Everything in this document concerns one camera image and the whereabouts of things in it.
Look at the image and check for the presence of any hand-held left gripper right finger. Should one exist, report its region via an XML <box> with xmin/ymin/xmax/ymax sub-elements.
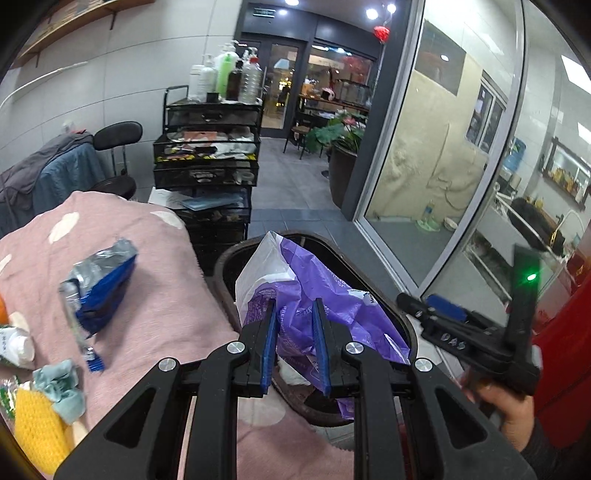
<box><xmin>311</xmin><ymin>298</ymin><xmax>539</xmax><ymax>480</ymax></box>

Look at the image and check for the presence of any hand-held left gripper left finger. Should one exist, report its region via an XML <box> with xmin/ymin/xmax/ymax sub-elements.
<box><xmin>54</xmin><ymin>298</ymin><xmax>279</xmax><ymax>480</ymax></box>

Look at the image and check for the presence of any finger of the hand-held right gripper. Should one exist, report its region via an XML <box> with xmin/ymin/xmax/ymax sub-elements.
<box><xmin>396</xmin><ymin>292</ymin><xmax>439</xmax><ymax>324</ymax></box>
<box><xmin>424</xmin><ymin>294</ymin><xmax>507</xmax><ymax>329</ymax></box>

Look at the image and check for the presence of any purple and white plastic bag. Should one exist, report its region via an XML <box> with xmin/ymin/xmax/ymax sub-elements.
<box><xmin>235</xmin><ymin>231</ymin><xmax>411</xmax><ymax>421</ymax></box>

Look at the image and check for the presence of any black waste bin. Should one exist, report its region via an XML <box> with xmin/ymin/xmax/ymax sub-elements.
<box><xmin>213</xmin><ymin>232</ymin><xmax>419</xmax><ymax>428</ymax></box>

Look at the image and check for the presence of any person's right forearm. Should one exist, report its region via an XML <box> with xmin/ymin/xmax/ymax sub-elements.
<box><xmin>517</xmin><ymin>406</ymin><xmax>591</xmax><ymax>480</ymax></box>

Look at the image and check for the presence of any person's right hand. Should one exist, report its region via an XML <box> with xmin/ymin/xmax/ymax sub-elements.
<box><xmin>462</xmin><ymin>381</ymin><xmax>536</xmax><ymax>454</ymax></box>

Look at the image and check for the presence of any person's red garment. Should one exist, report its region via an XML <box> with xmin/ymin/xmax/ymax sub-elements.
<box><xmin>530</xmin><ymin>256</ymin><xmax>591</xmax><ymax>449</ymax></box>

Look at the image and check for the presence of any pink polka-dot blanket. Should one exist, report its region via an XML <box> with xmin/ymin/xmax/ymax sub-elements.
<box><xmin>0</xmin><ymin>190</ymin><xmax>365</xmax><ymax>480</ymax></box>

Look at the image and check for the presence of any dark plant pot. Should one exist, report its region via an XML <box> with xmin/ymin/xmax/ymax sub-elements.
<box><xmin>330</xmin><ymin>143</ymin><xmax>360</xmax><ymax>210</ymax></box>

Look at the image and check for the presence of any blue water jug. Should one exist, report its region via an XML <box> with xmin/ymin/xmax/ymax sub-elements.
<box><xmin>502</xmin><ymin>137</ymin><xmax>527</xmax><ymax>174</ymax></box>

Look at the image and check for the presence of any glass partition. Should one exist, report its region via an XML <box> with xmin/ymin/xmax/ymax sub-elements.
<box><xmin>353</xmin><ymin>0</ymin><xmax>528</xmax><ymax>292</ymax></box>

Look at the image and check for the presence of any black mesh drawer cart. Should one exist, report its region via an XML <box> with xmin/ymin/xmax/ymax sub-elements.
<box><xmin>152</xmin><ymin>85</ymin><xmax>264</xmax><ymax>278</ymax></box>

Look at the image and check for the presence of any blue and silver snack packet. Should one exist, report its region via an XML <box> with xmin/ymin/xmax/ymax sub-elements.
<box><xmin>58</xmin><ymin>237</ymin><xmax>139</xmax><ymax>354</ymax></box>

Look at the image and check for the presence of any white paper sheet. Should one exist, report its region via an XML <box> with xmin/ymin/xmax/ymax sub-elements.
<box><xmin>148</xmin><ymin>187</ymin><xmax>185</xmax><ymax>208</ymax></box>

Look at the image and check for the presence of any green potted plant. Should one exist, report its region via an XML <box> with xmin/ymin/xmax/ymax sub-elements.
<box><xmin>307</xmin><ymin>111</ymin><xmax>370</xmax><ymax>155</ymax></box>

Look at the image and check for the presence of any small wooden stool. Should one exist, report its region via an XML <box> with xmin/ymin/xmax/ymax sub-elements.
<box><xmin>283</xmin><ymin>124</ymin><xmax>310</xmax><ymax>160</ymax></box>

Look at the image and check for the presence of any teal crumpled cloth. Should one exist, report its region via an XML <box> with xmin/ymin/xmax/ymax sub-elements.
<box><xmin>32</xmin><ymin>359</ymin><xmax>87</xmax><ymax>425</ymax></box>

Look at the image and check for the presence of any wooden display counter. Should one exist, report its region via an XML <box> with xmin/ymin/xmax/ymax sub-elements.
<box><xmin>298</xmin><ymin>78</ymin><xmax>372</xmax><ymax>116</ymax></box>

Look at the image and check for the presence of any yellow mesh sponge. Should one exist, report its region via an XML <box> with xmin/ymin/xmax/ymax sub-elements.
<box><xmin>13</xmin><ymin>388</ymin><xmax>77</xmax><ymax>476</ymax></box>

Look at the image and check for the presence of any white tube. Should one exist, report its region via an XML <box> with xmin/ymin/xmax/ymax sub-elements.
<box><xmin>0</xmin><ymin>323</ymin><xmax>36</xmax><ymax>370</ymax></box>

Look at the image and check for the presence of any black round chair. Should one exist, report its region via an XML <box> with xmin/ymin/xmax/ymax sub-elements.
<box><xmin>90</xmin><ymin>121</ymin><xmax>143</xmax><ymax>201</ymax></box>

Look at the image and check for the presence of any massage bed with blue cover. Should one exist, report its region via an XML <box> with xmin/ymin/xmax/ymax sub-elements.
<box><xmin>0</xmin><ymin>131</ymin><xmax>110</xmax><ymax>238</ymax></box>

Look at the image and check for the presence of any dark brown bottle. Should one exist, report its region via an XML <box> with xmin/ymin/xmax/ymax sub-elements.
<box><xmin>227</xmin><ymin>60</ymin><xmax>245</xmax><ymax>101</ymax></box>

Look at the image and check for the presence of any clear plastic bottle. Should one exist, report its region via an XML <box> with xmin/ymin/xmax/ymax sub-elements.
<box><xmin>240</xmin><ymin>48</ymin><xmax>264</xmax><ymax>104</ymax></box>

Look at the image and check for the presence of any green and white packet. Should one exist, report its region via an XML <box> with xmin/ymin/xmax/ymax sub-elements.
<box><xmin>0</xmin><ymin>376</ymin><xmax>21</xmax><ymax>421</ymax></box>

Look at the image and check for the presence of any white pump bottle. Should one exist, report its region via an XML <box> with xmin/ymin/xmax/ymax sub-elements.
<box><xmin>201</xmin><ymin>54</ymin><xmax>218</xmax><ymax>103</ymax></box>

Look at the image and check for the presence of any green pump bottle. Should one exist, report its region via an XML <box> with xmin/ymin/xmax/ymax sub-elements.
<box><xmin>217</xmin><ymin>41</ymin><xmax>241</xmax><ymax>100</ymax></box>

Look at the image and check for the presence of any grey towel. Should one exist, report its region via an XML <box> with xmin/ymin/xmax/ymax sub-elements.
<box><xmin>0</xmin><ymin>131</ymin><xmax>95</xmax><ymax>197</ymax></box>

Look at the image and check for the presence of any white curved lamp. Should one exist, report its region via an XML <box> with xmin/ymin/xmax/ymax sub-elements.
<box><xmin>0</xmin><ymin>60</ymin><xmax>90</xmax><ymax>112</ymax></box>

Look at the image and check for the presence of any wooden wall shelf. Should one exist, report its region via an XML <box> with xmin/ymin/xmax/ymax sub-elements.
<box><xmin>9</xmin><ymin>0</ymin><xmax>155</xmax><ymax>70</ymax></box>

